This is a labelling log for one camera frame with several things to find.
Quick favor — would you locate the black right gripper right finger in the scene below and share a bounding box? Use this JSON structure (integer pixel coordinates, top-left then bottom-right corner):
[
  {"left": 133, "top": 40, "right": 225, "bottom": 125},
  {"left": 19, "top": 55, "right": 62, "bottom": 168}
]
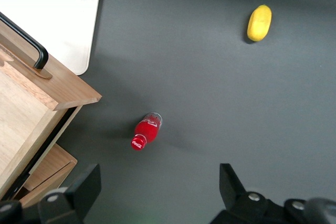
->
[{"left": 209, "top": 163, "right": 316, "bottom": 224}]

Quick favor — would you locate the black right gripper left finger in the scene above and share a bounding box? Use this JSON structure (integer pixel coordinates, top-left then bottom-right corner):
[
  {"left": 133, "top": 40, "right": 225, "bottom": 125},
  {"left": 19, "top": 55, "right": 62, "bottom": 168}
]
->
[{"left": 0, "top": 163, "right": 102, "bottom": 224}]

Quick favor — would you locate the wooden drawer with tray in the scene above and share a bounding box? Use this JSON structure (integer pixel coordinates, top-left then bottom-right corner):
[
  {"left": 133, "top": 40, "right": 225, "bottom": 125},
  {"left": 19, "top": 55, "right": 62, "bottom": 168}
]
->
[{"left": 0, "top": 11, "right": 102, "bottom": 201}]

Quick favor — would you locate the black metal drawer handle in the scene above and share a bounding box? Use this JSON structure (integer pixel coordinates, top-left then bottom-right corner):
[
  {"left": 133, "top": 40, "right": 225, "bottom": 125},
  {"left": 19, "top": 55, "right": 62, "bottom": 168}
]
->
[{"left": 0, "top": 11, "right": 53, "bottom": 80}]

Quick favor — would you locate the closed wooden drawer front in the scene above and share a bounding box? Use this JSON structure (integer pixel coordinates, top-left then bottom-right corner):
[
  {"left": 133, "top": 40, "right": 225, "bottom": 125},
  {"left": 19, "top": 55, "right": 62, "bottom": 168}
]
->
[{"left": 15, "top": 144, "right": 79, "bottom": 208}]

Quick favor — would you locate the red cola bottle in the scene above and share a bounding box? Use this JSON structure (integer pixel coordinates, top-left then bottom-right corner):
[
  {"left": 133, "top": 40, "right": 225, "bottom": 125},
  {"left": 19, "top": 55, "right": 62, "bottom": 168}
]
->
[{"left": 130, "top": 112, "right": 163, "bottom": 152}]

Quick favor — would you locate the yellow lemon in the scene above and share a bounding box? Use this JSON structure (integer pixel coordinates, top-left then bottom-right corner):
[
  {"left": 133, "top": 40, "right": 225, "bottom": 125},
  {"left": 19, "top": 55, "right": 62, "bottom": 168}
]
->
[{"left": 246, "top": 4, "right": 273, "bottom": 42}]

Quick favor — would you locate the cream plastic tray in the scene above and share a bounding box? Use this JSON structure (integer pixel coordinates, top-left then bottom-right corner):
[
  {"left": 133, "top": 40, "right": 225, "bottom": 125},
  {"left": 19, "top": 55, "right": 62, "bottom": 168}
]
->
[{"left": 0, "top": 0, "right": 101, "bottom": 76}]

